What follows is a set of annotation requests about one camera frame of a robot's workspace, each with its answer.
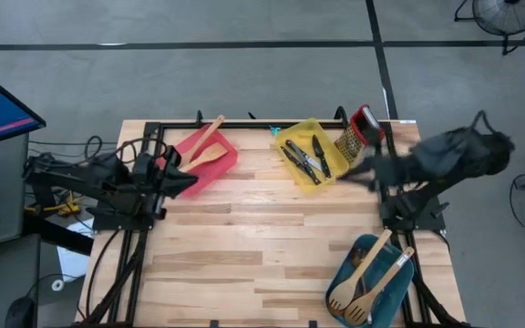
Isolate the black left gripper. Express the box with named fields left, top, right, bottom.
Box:
left=134, top=146, right=199, bottom=220

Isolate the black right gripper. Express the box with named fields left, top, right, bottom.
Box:
left=336, top=152, right=412, bottom=192

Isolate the wooden solid spatula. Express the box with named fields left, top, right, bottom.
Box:
left=178, top=141, right=230, bottom=174

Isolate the black blade paring knife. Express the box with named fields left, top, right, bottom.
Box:
left=311, top=133, right=333, bottom=180

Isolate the wooden slotted angled turner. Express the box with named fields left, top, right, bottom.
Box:
left=178, top=113, right=226, bottom=168

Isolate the wooden salad fork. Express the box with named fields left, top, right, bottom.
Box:
left=326, top=228, right=394, bottom=313

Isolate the wooden slotted round spatula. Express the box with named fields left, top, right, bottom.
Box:
left=343, top=245, right=417, bottom=327

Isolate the pink plastic bin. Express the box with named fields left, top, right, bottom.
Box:
left=157, top=118, right=240, bottom=200

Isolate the yellow plastic bin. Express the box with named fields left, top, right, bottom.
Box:
left=273, top=117, right=351, bottom=196

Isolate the teal plastic tray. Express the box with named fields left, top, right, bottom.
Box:
left=324, top=232, right=417, bottom=328

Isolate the black desk leg beam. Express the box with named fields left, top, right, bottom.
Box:
left=20, top=213, right=96, bottom=257

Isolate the white paper sheet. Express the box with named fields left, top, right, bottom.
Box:
left=56, top=218, right=94, bottom=284

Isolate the grey cabinet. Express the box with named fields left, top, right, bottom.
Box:
left=0, top=132, right=31, bottom=247

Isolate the black computer mouse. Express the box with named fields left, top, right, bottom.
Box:
left=3, top=296, right=36, bottom=328

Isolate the black floor fan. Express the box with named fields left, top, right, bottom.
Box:
left=453, top=0, right=525, bottom=56

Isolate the steel box grater red handle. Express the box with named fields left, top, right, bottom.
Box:
left=334, top=103, right=386, bottom=165

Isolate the black metal table frame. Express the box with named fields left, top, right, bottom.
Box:
left=79, top=108, right=468, bottom=328

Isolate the thin black floor cable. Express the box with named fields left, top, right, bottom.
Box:
left=27, top=139, right=118, bottom=159

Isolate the thick black hanging cable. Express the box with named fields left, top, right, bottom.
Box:
left=84, top=230, right=125, bottom=320

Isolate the yellow cable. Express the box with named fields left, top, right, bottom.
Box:
left=24, top=195, right=84, bottom=218

